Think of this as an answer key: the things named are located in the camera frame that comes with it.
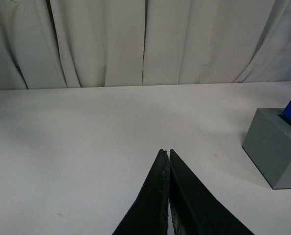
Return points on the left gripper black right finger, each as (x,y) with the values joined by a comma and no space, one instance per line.
(194,210)

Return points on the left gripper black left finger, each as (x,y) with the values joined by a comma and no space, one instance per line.
(148,215)

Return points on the gray base block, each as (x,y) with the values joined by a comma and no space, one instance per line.
(268,144)

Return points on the gray curtain backdrop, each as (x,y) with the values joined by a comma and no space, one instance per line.
(104,43)

